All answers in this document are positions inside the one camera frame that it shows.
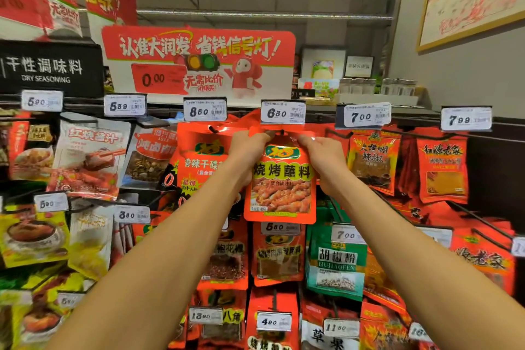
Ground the silver and red spice packet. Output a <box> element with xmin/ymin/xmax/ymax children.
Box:
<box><xmin>121</xmin><ymin>126</ymin><xmax>179</xmax><ymax>191</ymax></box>

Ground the white and yellow seasoning packet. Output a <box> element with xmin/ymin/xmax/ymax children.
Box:
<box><xmin>67</xmin><ymin>205</ymin><xmax>116</xmax><ymax>281</ymax></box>

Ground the red packet with yellow label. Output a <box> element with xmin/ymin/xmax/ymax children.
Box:
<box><xmin>8</xmin><ymin>119</ymin><xmax>55</xmax><ymax>182</ymax></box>

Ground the white framed food picture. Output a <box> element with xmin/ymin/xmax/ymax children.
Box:
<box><xmin>300</xmin><ymin>46</ymin><xmax>348</xmax><ymax>80</ymax></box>

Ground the black seasoning section sign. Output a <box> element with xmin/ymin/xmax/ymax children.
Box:
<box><xmin>0</xmin><ymin>40</ymin><xmax>105</xmax><ymax>99</ymax></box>

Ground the orange packet behind green one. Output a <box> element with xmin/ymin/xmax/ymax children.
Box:
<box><xmin>363</xmin><ymin>246</ymin><xmax>412</xmax><ymax>323</ymax></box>

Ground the small white framed notice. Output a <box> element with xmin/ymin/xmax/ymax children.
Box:
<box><xmin>345</xmin><ymin>56</ymin><xmax>375</xmax><ymax>79</ymax></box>

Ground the orange-red spicy dip packet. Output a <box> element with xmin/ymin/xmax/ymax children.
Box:
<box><xmin>176</xmin><ymin>121</ymin><xmax>249</xmax><ymax>209</ymax></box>

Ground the red packet with white band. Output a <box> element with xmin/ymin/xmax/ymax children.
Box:
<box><xmin>245</xmin><ymin>287</ymin><xmax>301</xmax><ymax>350</ymax></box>

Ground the orange chili powder packet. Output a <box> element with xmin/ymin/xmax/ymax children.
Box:
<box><xmin>347</xmin><ymin>131</ymin><xmax>402</xmax><ymax>196</ymax></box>

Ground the grey metal ceiling pipe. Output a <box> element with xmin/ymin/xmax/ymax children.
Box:
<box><xmin>136</xmin><ymin>9</ymin><xmax>393</xmax><ymax>21</ymax></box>

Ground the red packet with yellow window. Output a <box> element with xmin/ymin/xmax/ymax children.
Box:
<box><xmin>416</xmin><ymin>138</ymin><xmax>469</xmax><ymax>205</ymax></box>

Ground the person's left forearm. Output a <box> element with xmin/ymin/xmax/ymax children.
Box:
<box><xmin>46</xmin><ymin>165</ymin><xmax>252</xmax><ymax>350</ymax></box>

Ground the red peppercorn packet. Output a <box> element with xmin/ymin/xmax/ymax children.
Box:
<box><xmin>196</xmin><ymin>219</ymin><xmax>250</xmax><ymax>291</ymax></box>

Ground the person's left hand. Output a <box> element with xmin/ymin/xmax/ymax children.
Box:
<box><xmin>226</xmin><ymin>130</ymin><xmax>276</xmax><ymax>190</ymax></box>

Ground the person's right forearm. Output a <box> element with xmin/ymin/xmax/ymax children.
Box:
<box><xmin>323</xmin><ymin>181</ymin><xmax>525</xmax><ymax>350</ymax></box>

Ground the green pepper powder packet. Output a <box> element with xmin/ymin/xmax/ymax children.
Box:
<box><xmin>305</xmin><ymin>205</ymin><xmax>368</xmax><ymax>302</ymax></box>

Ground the yellow packet with bowl picture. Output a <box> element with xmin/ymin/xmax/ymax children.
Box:
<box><xmin>0</xmin><ymin>205</ymin><xmax>71</xmax><ymax>269</ymax></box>

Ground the red and white herb packet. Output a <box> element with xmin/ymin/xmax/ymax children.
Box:
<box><xmin>301</xmin><ymin>300</ymin><xmax>361</xmax><ymax>350</ymax></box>

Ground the red and white promotion sign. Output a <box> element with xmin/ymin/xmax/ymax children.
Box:
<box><xmin>101</xmin><ymin>25</ymin><xmax>297</xmax><ymax>108</ymax></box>

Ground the yellow packet with stew picture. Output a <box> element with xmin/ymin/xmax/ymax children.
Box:
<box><xmin>11</xmin><ymin>271</ymin><xmax>85</xmax><ymax>350</ymax></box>

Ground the red barbecue seasoning packet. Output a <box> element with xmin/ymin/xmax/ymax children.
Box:
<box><xmin>244</xmin><ymin>127</ymin><xmax>317</xmax><ymax>226</ymax></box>

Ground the row of white price tags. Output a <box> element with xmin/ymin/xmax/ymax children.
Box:
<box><xmin>21</xmin><ymin>90</ymin><xmax>493</xmax><ymax>132</ymax></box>
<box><xmin>57</xmin><ymin>292</ymin><xmax>432</xmax><ymax>343</ymax></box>
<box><xmin>34</xmin><ymin>192</ymin><xmax>525</xmax><ymax>258</ymax></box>

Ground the person's right hand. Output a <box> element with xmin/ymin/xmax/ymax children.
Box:
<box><xmin>297</xmin><ymin>134</ymin><xmax>350</xmax><ymax>199</ymax></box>

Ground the red packet with gold print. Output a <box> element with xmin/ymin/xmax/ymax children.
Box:
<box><xmin>450</xmin><ymin>226</ymin><xmax>516</xmax><ymax>296</ymax></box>

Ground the white display shelf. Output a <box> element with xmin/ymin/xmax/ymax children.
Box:
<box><xmin>333</xmin><ymin>93</ymin><xmax>420</xmax><ymax>107</ymax></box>

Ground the white braised sauce packet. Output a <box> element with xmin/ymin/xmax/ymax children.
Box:
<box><xmin>46</xmin><ymin>112</ymin><xmax>132</xmax><ymax>201</ymax></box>

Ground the red star anise packet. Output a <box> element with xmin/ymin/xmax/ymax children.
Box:
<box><xmin>197</xmin><ymin>290</ymin><xmax>247</xmax><ymax>349</ymax></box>

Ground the red and orange flame packet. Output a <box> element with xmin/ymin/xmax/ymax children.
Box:
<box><xmin>359</xmin><ymin>301</ymin><xmax>416</xmax><ymax>350</ymax></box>

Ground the black shelf rail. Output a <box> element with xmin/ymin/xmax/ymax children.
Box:
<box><xmin>0</xmin><ymin>95</ymin><xmax>525</xmax><ymax>130</ymax></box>

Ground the row of glass jars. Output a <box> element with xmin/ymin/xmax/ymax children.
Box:
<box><xmin>339</xmin><ymin>78</ymin><xmax>418</xmax><ymax>96</ymax></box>

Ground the red packet with brown powder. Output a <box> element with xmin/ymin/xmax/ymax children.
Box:
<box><xmin>252</xmin><ymin>223</ymin><xmax>307</xmax><ymax>287</ymax></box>

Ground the small colourful display card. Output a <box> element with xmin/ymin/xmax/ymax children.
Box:
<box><xmin>298</xmin><ymin>78</ymin><xmax>340</xmax><ymax>100</ymax></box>

